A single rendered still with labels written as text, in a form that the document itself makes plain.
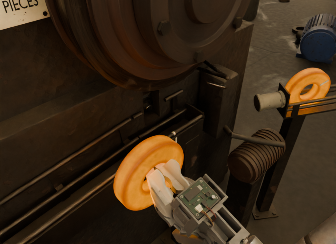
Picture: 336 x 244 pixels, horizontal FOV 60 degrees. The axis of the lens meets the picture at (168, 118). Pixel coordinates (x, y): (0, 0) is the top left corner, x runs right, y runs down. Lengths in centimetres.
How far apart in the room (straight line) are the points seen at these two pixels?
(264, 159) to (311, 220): 62
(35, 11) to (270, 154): 85
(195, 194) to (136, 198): 13
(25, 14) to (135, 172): 35
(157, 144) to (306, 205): 124
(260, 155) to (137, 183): 61
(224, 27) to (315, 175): 132
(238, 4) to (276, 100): 48
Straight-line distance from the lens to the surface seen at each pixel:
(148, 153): 51
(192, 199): 47
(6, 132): 67
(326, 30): 271
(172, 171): 54
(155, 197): 53
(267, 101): 103
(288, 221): 158
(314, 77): 107
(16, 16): 61
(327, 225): 59
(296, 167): 182
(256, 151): 106
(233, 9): 65
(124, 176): 52
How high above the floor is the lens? 127
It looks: 40 degrees down
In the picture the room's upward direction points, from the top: straight up
